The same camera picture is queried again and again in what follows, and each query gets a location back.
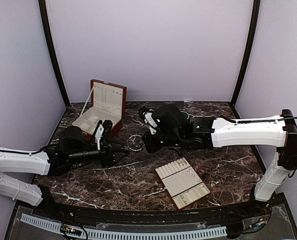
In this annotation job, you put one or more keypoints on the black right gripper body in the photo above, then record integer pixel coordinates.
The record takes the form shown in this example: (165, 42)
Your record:
(170, 140)

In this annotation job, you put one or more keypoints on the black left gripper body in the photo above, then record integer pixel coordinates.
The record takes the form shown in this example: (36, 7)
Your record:
(105, 159)

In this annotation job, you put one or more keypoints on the red jewelry tray insert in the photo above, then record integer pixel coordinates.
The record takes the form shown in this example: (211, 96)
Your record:
(182, 183)

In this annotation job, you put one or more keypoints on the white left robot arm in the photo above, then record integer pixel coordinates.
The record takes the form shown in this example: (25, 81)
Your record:
(71, 152)

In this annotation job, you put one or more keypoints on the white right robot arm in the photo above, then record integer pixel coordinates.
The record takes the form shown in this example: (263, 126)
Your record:
(279, 131)

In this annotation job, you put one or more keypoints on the red open jewelry box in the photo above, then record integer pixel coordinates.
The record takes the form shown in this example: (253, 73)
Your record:
(106, 101)

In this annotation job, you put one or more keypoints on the dark green mug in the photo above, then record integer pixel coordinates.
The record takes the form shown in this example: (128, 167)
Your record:
(185, 115)

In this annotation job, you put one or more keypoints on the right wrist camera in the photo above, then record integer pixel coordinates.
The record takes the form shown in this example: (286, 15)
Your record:
(164, 119)

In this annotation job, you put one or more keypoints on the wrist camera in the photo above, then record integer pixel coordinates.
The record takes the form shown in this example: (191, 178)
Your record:
(72, 138)
(164, 119)

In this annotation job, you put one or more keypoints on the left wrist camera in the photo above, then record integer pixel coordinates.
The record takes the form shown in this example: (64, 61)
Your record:
(72, 138)

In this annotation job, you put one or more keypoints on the white slotted cable duct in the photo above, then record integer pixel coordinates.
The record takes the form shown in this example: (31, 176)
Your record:
(120, 232)

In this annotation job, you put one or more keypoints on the black front table rail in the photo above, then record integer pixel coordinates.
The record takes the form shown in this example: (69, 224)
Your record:
(232, 214)

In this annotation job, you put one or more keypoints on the right black frame post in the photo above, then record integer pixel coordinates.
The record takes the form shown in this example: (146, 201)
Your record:
(247, 52)

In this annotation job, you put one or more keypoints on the black frame post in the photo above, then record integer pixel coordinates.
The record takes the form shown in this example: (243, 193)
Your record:
(52, 52)
(247, 52)

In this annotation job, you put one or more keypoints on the left black frame post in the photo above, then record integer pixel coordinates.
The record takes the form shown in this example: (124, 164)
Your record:
(52, 52)

